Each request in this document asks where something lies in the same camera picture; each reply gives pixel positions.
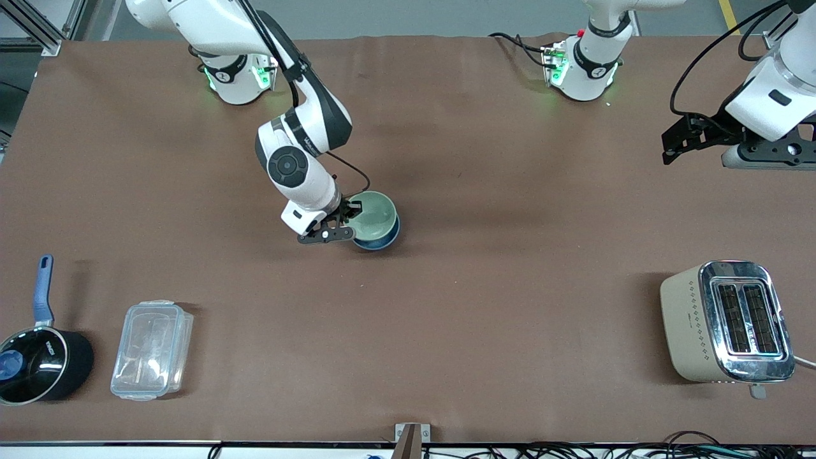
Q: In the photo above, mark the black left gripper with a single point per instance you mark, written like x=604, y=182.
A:
x=715, y=126

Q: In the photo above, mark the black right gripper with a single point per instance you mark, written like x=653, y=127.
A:
x=344, y=210

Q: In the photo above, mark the green bowl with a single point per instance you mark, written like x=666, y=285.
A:
x=377, y=213

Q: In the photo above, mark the blue bowl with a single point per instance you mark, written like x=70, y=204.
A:
x=386, y=241

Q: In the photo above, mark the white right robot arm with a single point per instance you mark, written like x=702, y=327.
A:
x=296, y=172

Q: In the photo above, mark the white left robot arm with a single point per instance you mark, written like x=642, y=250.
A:
x=590, y=70

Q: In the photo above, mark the brown table mat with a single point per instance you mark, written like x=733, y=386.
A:
x=510, y=287

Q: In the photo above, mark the beige chrome toaster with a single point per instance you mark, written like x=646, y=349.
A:
x=692, y=325

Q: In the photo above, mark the clear plastic food container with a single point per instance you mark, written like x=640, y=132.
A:
x=152, y=349

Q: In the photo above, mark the glass lid with blue knob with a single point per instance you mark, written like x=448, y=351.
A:
x=32, y=366

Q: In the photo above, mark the metal bracket with brown post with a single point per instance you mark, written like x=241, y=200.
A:
x=412, y=440

